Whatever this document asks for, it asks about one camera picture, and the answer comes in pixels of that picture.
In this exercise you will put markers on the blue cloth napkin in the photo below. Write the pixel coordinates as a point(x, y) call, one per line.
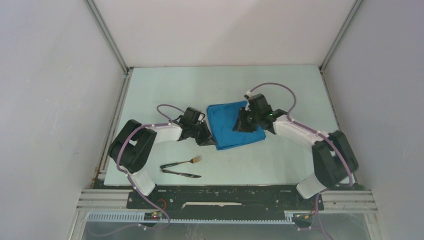
point(222, 118)

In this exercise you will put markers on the knife with black handle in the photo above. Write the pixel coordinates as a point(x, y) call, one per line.
point(187, 175)

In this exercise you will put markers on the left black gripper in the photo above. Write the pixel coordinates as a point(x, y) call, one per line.
point(207, 139)

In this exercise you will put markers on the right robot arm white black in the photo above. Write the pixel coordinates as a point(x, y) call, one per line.
point(332, 156)

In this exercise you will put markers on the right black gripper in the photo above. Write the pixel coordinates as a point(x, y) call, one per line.
point(241, 125)

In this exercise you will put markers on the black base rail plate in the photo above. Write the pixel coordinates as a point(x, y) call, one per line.
point(225, 202)

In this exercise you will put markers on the aluminium frame rail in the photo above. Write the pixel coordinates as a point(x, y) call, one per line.
point(105, 204)

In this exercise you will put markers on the small circuit board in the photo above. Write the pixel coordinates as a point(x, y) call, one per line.
point(152, 216)

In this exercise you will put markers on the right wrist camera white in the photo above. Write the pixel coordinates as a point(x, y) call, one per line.
point(249, 95)

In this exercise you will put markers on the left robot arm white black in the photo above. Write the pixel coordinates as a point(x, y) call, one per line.
point(131, 147)

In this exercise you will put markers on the fork with black handle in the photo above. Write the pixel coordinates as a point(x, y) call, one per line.
point(192, 161)

